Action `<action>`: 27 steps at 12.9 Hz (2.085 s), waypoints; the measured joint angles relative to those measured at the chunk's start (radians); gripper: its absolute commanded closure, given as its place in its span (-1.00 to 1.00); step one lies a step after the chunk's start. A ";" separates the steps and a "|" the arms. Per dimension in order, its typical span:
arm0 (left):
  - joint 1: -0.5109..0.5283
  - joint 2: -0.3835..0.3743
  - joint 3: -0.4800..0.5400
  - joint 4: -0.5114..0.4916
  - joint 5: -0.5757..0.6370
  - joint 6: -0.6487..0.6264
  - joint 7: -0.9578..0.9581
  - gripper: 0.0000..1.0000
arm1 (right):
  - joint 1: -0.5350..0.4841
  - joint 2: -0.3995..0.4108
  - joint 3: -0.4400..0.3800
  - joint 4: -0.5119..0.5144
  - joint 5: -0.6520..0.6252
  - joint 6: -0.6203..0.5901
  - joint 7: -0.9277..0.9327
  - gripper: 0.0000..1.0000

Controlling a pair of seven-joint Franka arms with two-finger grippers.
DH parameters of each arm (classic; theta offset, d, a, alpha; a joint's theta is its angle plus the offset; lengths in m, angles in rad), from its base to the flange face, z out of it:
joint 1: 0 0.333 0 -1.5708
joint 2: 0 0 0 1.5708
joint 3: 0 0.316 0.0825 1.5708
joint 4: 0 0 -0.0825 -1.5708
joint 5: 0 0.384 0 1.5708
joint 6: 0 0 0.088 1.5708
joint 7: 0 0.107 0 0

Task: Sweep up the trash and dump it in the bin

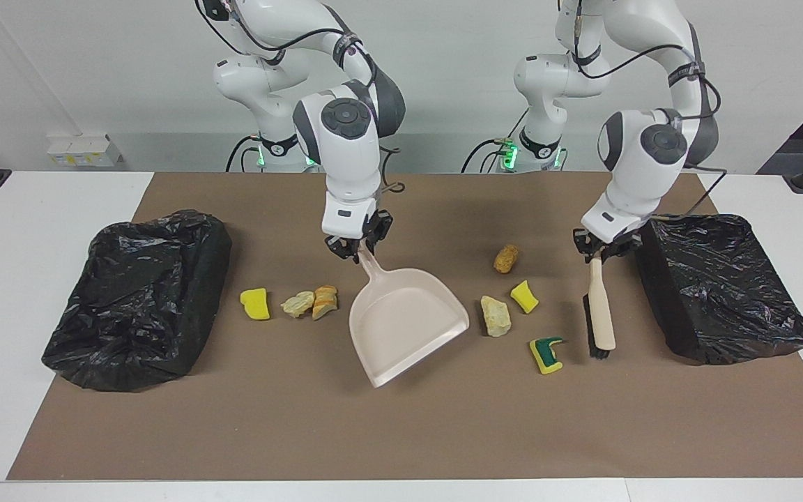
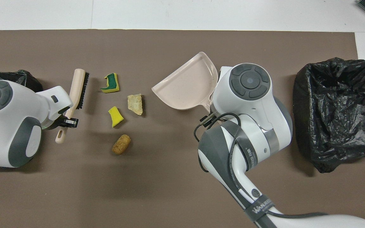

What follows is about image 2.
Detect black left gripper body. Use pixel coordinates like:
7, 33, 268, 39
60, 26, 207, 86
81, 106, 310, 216
43, 107, 72, 130

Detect beige hand brush black bristles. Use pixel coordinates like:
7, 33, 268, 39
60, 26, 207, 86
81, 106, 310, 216
55, 69, 90, 144

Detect notched yellow sponge piece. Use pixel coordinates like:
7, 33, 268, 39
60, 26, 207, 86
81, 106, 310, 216
108, 106, 124, 128

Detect brown bread roll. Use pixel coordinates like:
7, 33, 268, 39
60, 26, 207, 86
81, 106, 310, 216
112, 135, 131, 155

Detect green and yellow sponge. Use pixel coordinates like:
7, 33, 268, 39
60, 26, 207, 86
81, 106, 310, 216
100, 73, 120, 94

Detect crusty bread chunk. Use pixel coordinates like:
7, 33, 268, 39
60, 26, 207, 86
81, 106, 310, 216
127, 93, 144, 116

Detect beige plastic dustpan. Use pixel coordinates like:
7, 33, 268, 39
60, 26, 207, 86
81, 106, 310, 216
151, 52, 219, 113

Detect bin with taut black bag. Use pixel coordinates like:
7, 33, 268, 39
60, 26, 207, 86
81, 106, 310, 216
0, 70, 43, 93

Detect bin with crumpled black bag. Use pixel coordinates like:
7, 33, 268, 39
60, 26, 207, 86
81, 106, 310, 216
293, 57, 365, 174

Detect brown paper table mat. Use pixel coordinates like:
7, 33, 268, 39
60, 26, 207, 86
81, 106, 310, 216
0, 29, 365, 228

